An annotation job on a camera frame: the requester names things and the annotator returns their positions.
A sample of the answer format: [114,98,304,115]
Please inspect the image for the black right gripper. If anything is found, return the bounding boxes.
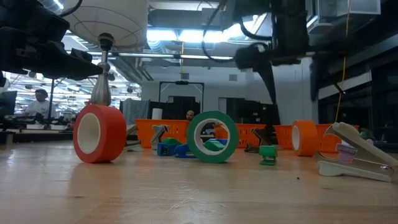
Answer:
[235,43,310,105]

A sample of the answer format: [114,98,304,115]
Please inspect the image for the black monitor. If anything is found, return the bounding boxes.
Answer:
[0,90,18,116]

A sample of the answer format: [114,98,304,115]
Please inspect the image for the long ceiling light fixture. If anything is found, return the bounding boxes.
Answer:
[67,51,234,62]

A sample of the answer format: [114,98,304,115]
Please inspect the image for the grey cloth cover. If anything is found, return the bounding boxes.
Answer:
[119,98,150,126]

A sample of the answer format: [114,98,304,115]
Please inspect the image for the long workbench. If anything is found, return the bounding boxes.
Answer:
[0,123,77,144]

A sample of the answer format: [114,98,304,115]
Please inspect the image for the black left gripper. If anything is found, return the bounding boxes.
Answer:
[0,26,104,81]

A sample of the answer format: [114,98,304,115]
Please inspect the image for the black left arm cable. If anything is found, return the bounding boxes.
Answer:
[58,0,84,18]

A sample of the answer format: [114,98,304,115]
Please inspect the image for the orange plastic basket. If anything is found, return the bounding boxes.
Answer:
[273,123,360,154]
[213,123,267,149]
[134,118,190,149]

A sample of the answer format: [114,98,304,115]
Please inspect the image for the black cabinets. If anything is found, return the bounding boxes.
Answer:
[225,98,282,141]

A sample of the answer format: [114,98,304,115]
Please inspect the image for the silver lamp white shade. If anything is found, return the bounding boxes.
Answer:
[60,0,149,108]

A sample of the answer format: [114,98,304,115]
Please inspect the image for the black background rig frame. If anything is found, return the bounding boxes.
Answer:
[158,80,205,121]

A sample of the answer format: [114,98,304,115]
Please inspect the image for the white ceiling duct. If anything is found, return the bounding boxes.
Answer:
[306,0,382,35]

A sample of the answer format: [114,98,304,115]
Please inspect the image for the red tape roll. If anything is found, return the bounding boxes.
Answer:
[73,104,127,164]

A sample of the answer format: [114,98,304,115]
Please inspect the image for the beige staple remover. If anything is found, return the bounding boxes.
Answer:
[315,121,398,183]

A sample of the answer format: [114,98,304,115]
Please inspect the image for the green tape roll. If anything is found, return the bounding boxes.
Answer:
[187,110,239,164]

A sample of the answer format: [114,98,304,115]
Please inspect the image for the yellow hanging cable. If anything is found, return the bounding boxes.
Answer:
[335,0,351,124]

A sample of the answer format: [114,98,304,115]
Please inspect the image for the black pole stand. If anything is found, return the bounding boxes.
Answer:
[46,79,55,129]

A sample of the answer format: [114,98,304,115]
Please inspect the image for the orange tape roll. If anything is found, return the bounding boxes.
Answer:
[291,119,320,157]

